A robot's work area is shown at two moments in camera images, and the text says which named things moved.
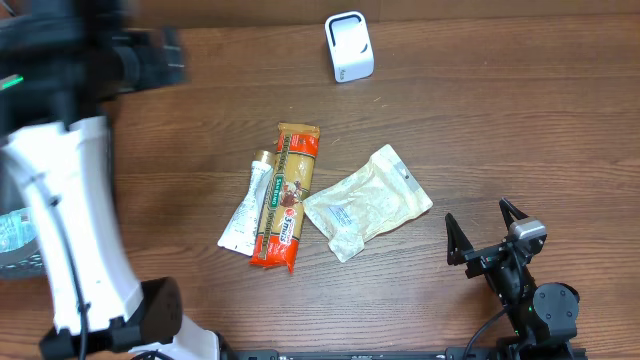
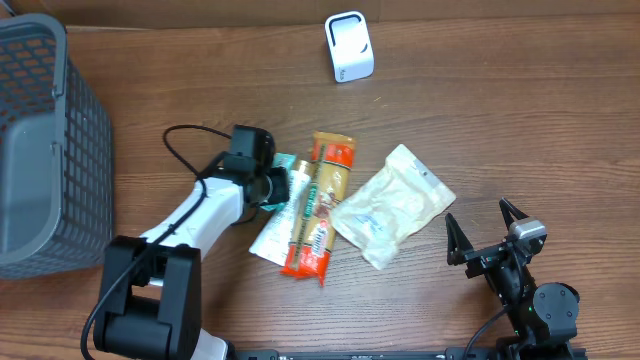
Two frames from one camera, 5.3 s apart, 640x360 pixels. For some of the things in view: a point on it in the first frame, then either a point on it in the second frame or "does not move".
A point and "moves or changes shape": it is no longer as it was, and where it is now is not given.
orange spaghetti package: x=277 y=242 -> x=310 y=247
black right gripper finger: x=510 y=213 does not move
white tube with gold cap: x=241 y=233 moves or changes shape
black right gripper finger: x=458 y=243 does not move
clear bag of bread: x=380 y=194 moves or changes shape
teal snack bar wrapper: x=17 y=228 -> x=286 y=160
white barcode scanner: x=350 y=47 does not move
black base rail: x=560 y=353 does not move
